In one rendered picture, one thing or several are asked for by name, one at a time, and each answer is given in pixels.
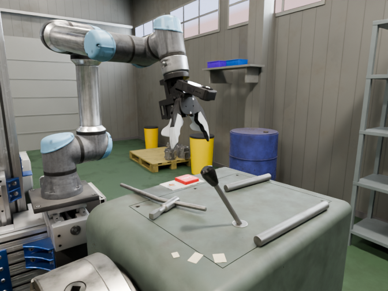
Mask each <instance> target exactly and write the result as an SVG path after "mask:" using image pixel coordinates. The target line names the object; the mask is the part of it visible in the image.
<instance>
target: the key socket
mask: <svg viewBox="0 0 388 291"><path fill-rule="evenodd" d="M85 290H86V286H85V285H84V284H83V283H82V282H74V283H72V284H70V285H69V286H67V288H66V289H65V291H85Z"/></svg>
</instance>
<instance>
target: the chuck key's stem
mask: <svg viewBox="0 0 388 291"><path fill-rule="evenodd" d="M175 201H179V202H180V199H179V197H177V196H175V197H173V198H171V199H170V200H168V201H166V202H165V203H163V204H162V205H161V207H160V208H158V209H155V210H154V211H151V212H150V213H149V219H155V218H157V217H158V216H160V215H161V213H163V212H166V211H168V210H170V209H171V208H173V207H174V206H175Z"/></svg>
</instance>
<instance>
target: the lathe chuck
mask: <svg viewBox="0 0 388 291"><path fill-rule="evenodd" d="M32 282H34V284H35V289H36V291H65V289H66V288H67V286H69V285H70V284H72V283H74V282H82V283H83V284H84V285H85V286H86V290H85V291H109V290H108V288H107V286H106V285H105V283H104V281H103V279H102V278H101V276H100V275H99V273H98V272H97V271H96V269H95V268H94V267H93V265H92V264H91V263H90V262H88V261H86V260H85V259H79V260H76V261H74V262H71V263H68V264H66V265H64V266H61V267H59V268H56V269H53V270H51V271H49V272H48V273H45V274H43V275H39V276H37V277H35V278H33V279H32V280H31V284H30V291H32V290H34V288H33V283H32Z"/></svg>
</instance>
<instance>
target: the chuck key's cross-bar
mask: <svg viewBox="0 0 388 291"><path fill-rule="evenodd" d="M120 186H121V187H123V188H125V189H128V190H130V191H133V192H136V193H138V194H140V195H143V196H145V197H148V198H150V199H152V200H155V201H158V202H161V203H165V202H166V201H168V200H169V199H164V198H161V197H157V196H154V195H152V194H149V193H147V192H144V191H141V190H139V189H136V188H134V187H131V186H129V185H126V184H123V183H121V184H120ZM175 206H181V207H186V208H191V209H195V210H200V211H206V210H207V207H205V206H199V205H195V204H190V203H184V202H179V201H175Z"/></svg>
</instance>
